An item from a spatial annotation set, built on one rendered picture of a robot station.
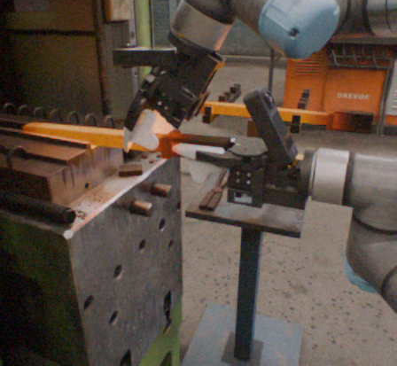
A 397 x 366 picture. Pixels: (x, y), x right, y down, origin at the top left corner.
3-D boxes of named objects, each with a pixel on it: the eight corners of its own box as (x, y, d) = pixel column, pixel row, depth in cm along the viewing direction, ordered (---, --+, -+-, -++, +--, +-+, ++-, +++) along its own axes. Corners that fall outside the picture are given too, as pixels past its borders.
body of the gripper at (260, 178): (221, 202, 55) (304, 217, 50) (221, 148, 51) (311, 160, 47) (237, 181, 61) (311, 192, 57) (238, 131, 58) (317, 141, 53)
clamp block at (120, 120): (152, 146, 85) (151, 120, 82) (133, 159, 78) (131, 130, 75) (110, 139, 89) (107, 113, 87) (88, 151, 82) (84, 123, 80)
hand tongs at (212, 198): (245, 136, 149) (245, 134, 148) (256, 137, 148) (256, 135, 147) (198, 208, 97) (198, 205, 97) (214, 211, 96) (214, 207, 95)
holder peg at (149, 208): (155, 213, 69) (155, 200, 68) (148, 220, 67) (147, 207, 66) (136, 208, 71) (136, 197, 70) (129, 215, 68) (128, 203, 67)
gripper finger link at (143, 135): (139, 173, 58) (167, 125, 54) (111, 151, 58) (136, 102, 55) (148, 167, 60) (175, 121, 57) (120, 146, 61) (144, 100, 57)
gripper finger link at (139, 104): (126, 134, 55) (152, 83, 51) (118, 128, 55) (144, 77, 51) (141, 128, 59) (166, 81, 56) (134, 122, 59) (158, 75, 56)
